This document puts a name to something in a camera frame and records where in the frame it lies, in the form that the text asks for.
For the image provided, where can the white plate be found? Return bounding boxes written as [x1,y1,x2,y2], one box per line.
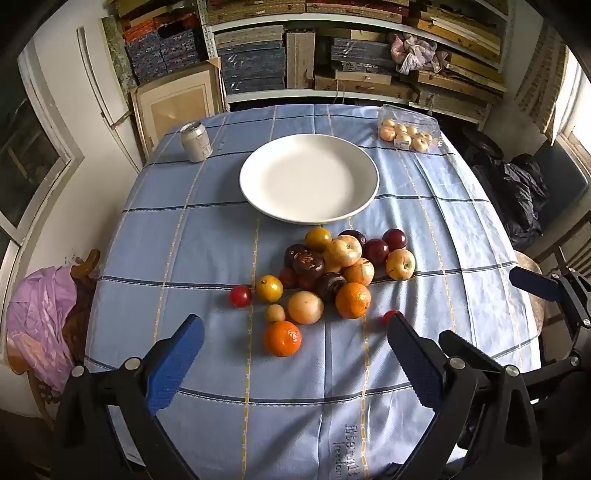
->
[239,134,380,225]

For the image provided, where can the group of boxed pale peaches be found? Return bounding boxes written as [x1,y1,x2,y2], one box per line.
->
[379,119,437,152]

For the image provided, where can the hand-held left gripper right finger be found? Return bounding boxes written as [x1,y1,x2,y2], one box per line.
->
[381,313,542,480]

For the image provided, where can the pale orange apple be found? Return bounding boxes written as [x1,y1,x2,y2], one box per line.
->
[342,258,376,288]

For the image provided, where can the clear plastic clamshell box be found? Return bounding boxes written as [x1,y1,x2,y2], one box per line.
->
[378,104,445,154]

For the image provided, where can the brown wooden chair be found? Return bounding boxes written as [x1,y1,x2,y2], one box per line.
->
[9,249,102,416]

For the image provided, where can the stack of dark grey boxes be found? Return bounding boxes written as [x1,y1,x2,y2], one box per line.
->
[330,37,398,70]

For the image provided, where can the pale wooden picture frame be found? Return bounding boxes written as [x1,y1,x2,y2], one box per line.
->
[130,62,225,160]

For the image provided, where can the smooth pale peach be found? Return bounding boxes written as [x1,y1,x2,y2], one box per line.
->
[287,291,324,325]

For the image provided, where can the orange mandarin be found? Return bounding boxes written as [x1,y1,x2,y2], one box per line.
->
[335,282,372,320]
[263,320,303,358]

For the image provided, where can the tan chair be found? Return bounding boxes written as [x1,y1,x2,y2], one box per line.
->
[512,251,550,365]

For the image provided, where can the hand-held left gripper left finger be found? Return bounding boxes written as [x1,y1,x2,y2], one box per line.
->
[54,314,206,480]

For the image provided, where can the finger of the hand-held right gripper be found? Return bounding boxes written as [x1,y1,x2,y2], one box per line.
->
[509,267,591,329]
[524,344,591,402]

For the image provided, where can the blue checked tablecloth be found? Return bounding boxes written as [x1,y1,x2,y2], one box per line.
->
[84,104,542,480]

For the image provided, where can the purple plastic bag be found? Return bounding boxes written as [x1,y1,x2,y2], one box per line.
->
[8,267,79,393]

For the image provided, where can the white metal shelf rack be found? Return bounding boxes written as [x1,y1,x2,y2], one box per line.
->
[198,0,513,130]

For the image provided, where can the black bag on chair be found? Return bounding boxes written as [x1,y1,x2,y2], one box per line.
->
[462,134,550,250]

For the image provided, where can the white leaning strip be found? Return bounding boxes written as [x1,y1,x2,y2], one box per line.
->
[76,25,139,171]

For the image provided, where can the silver drink can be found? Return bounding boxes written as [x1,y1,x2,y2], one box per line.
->
[180,121,213,163]

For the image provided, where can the stack of grey blue boxes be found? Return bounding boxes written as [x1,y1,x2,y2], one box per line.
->
[215,25,287,95]

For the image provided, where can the stack of wooden frames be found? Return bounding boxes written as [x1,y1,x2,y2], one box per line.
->
[406,0,509,116]

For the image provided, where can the pale yellow apple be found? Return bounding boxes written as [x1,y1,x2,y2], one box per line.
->
[385,248,417,281]
[322,235,363,267]

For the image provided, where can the yellow orange tomato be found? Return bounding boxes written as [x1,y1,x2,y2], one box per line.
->
[304,227,333,253]

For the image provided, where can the stack of blue patterned boxes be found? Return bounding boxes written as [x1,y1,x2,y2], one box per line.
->
[124,28,204,86]

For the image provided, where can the pink cloth bundle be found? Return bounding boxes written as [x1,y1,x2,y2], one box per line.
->
[390,32,451,75]

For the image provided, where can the white framed window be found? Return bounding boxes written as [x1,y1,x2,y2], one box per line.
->
[0,41,84,245]
[554,46,591,167]

